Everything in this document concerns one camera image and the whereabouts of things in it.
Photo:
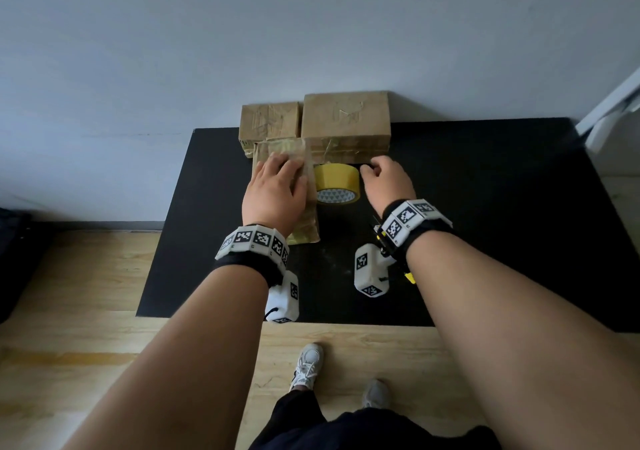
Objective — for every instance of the person's right hand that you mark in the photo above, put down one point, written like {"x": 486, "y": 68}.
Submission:
{"x": 390, "y": 185}

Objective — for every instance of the person's left hand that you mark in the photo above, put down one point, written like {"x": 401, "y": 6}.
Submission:
{"x": 272, "y": 200}

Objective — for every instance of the wide cardboard box torn flap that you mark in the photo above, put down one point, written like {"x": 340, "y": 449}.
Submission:
{"x": 310, "y": 225}

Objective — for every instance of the yellow tape roll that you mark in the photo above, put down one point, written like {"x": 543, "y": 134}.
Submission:
{"x": 337, "y": 177}

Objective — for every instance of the small cardboard box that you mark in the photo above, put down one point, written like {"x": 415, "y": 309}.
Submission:
{"x": 267, "y": 120}

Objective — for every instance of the tall cardboard box square hole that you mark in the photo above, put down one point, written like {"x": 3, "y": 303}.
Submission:
{"x": 345, "y": 115}

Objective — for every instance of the black yellow utility knife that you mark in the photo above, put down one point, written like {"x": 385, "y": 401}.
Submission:
{"x": 410, "y": 278}

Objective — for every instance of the person's left forearm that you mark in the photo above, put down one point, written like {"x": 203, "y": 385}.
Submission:
{"x": 185, "y": 364}

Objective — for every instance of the person's right forearm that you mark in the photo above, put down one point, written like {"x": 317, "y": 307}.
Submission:
{"x": 525, "y": 350}

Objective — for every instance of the black marker wristband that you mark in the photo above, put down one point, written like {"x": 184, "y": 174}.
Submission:
{"x": 412, "y": 225}
{"x": 250, "y": 252}

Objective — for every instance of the white left sneaker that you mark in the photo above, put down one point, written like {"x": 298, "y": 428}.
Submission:
{"x": 307, "y": 364}

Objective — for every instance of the white sneaker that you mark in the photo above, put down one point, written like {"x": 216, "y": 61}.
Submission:
{"x": 307, "y": 364}
{"x": 375, "y": 394}

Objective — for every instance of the white right sneaker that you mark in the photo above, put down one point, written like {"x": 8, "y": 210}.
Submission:
{"x": 375, "y": 394}

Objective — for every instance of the black shorts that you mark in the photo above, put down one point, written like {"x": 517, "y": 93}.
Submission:
{"x": 370, "y": 432}

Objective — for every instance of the black bag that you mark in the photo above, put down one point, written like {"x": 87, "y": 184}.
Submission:
{"x": 15, "y": 260}

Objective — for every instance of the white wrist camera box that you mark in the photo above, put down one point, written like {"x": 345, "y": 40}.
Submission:
{"x": 372, "y": 272}
{"x": 282, "y": 300}

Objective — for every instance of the white metal shelf frame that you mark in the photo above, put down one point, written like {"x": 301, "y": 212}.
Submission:
{"x": 610, "y": 110}

